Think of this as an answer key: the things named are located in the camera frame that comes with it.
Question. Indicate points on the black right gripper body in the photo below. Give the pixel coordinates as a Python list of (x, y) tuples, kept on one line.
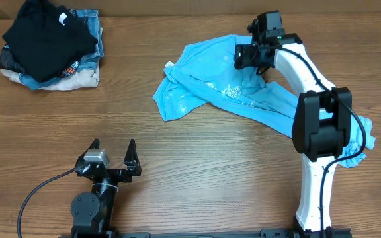
[(246, 58)]

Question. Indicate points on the dark folded printed garment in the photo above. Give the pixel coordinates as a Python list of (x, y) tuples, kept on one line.
[(9, 62)]

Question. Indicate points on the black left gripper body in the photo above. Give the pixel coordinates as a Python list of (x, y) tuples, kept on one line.
[(118, 176)]

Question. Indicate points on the folded beige garment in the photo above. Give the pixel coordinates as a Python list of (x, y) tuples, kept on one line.
[(14, 76)]

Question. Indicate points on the light blue t-shirt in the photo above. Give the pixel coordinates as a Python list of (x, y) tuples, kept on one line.
[(205, 72)]

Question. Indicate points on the black folded t-shirt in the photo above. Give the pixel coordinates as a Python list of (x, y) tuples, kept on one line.
[(46, 39)]

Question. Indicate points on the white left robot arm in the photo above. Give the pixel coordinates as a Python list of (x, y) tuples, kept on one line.
[(92, 211)]

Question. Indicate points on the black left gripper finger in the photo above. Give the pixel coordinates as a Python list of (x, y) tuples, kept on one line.
[(131, 160), (94, 145)]

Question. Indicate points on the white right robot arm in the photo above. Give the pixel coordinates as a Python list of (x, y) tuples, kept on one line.
[(321, 127)]

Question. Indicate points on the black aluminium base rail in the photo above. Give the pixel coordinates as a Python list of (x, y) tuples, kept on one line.
[(264, 233)]

